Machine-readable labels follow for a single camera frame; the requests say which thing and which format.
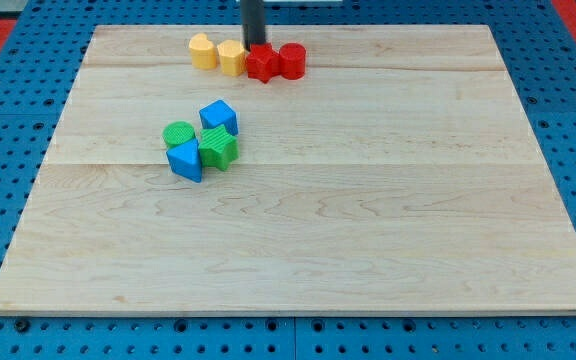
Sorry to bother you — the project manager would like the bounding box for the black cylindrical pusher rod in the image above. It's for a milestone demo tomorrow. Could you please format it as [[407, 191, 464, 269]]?
[[241, 0, 266, 50]]

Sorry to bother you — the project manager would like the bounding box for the red star block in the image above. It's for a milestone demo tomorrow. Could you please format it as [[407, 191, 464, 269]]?
[[246, 43, 281, 83]]

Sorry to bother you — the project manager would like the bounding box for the yellow hexagon block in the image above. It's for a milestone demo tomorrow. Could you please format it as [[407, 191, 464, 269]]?
[[217, 40, 246, 77]]

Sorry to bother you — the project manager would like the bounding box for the red cylinder block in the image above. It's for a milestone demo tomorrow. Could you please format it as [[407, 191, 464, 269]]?
[[279, 43, 307, 80]]

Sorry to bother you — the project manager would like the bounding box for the yellow heart block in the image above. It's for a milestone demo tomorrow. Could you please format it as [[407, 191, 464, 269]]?
[[188, 33, 217, 70]]

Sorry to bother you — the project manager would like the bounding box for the blue cube block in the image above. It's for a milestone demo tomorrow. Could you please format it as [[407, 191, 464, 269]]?
[[199, 100, 239, 135]]

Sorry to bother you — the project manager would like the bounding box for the green star block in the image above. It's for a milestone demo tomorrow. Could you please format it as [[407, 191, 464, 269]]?
[[198, 125, 239, 171]]

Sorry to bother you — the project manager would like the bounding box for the green cylinder block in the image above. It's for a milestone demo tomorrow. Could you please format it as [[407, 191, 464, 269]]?
[[162, 121, 196, 149]]

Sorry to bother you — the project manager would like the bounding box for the blue triangle block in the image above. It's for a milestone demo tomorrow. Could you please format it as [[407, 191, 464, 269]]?
[[166, 139, 202, 183]]

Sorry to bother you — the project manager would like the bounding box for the light wooden board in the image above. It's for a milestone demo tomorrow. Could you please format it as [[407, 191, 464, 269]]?
[[0, 25, 576, 317]]

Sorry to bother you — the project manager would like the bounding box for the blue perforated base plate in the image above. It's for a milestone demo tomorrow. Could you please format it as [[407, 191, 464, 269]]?
[[0, 1, 576, 359]]

